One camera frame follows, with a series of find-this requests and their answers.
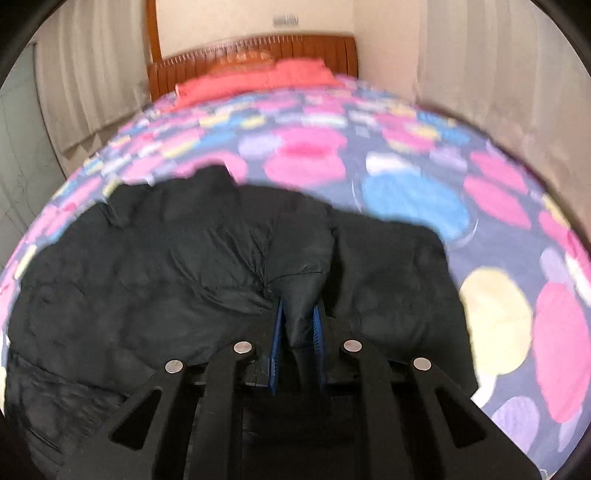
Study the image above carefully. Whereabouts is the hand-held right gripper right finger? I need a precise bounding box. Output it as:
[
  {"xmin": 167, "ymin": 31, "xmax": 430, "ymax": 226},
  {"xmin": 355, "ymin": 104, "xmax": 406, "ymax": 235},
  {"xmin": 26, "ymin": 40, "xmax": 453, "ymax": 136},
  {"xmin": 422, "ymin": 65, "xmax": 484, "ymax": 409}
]
[{"xmin": 313, "ymin": 302, "xmax": 542, "ymax": 480}]

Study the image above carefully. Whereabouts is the beige curtain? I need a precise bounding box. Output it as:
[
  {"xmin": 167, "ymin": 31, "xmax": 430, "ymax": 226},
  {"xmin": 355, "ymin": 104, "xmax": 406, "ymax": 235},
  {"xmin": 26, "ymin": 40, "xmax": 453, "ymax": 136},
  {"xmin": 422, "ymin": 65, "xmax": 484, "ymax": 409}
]
[
  {"xmin": 33, "ymin": 0, "xmax": 154, "ymax": 154},
  {"xmin": 417, "ymin": 0, "xmax": 591, "ymax": 232}
]

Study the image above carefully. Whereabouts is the black puffer jacket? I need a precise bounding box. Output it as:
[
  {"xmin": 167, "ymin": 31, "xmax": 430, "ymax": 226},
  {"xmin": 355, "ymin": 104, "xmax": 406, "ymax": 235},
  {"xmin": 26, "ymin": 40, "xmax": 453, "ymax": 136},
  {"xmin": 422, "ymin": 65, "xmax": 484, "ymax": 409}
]
[{"xmin": 2, "ymin": 165, "xmax": 478, "ymax": 480}]

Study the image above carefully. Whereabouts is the red pillow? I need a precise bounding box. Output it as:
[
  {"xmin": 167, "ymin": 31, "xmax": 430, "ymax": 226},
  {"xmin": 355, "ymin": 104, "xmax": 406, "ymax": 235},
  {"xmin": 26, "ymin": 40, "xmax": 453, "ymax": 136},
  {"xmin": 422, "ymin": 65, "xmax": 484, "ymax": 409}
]
[{"xmin": 174, "ymin": 58, "xmax": 345, "ymax": 109}]

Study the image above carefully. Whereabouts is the wooden headboard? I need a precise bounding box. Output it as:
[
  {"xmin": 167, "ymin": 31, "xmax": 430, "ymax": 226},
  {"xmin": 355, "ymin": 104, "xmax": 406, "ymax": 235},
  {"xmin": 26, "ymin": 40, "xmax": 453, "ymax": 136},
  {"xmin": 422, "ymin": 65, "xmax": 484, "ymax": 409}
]
[{"xmin": 147, "ymin": 34, "xmax": 360, "ymax": 103}]

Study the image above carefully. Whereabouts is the bedspread with coloured circles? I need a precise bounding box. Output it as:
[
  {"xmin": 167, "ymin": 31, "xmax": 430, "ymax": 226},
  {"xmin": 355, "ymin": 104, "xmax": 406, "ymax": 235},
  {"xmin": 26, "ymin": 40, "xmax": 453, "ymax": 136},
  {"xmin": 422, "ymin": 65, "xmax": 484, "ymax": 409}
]
[{"xmin": 0, "ymin": 76, "xmax": 591, "ymax": 476}]

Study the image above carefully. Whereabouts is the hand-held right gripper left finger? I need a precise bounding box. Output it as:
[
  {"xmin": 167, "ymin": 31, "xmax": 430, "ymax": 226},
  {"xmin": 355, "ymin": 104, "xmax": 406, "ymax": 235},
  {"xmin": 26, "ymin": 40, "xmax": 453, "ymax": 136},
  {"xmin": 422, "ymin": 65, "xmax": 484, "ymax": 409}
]
[{"xmin": 56, "ymin": 295, "xmax": 285, "ymax": 480}]

